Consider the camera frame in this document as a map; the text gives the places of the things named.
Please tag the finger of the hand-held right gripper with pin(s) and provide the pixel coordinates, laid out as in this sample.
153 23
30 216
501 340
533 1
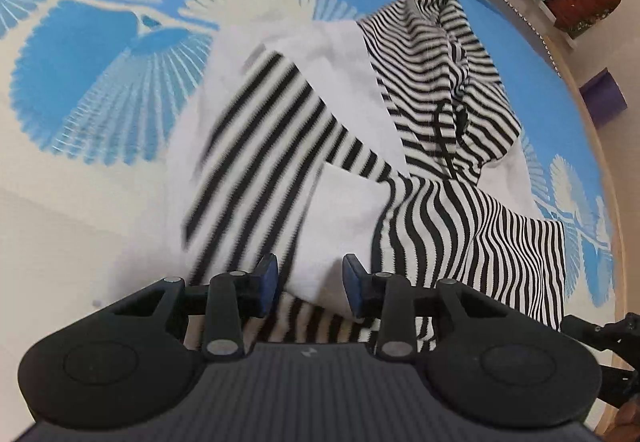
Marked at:
590 328

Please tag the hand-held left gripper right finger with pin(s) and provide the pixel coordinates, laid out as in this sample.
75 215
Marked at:
353 283

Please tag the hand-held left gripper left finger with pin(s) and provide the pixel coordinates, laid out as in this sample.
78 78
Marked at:
267 283

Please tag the black white striped garment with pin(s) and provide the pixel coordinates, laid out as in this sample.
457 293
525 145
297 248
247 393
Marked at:
430 112

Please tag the purple box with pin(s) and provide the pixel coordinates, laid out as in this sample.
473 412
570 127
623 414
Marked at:
604 97

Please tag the dark red cushion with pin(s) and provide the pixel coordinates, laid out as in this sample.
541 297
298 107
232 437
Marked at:
582 2

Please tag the wooden bed frame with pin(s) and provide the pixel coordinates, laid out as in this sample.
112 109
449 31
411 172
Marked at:
614 222

